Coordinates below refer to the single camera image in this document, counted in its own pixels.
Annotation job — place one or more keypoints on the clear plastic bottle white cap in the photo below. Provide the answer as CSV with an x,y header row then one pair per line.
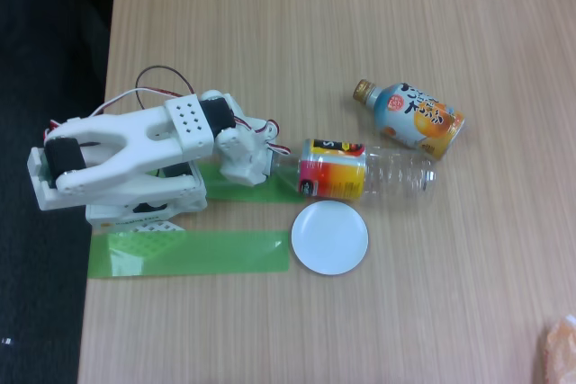
x,y
333,172

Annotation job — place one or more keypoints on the orange juice bottle can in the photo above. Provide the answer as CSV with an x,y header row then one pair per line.
x,y
414,121

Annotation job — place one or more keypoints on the short green tape strip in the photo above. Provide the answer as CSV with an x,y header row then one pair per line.
x,y
270,190

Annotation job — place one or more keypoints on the long green tape strip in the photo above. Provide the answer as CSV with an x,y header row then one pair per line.
x,y
216,253

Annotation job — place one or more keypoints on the small white round plate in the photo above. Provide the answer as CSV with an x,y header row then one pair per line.
x,y
330,238

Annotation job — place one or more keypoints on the orange plastic bag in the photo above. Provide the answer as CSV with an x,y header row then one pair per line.
x,y
560,352

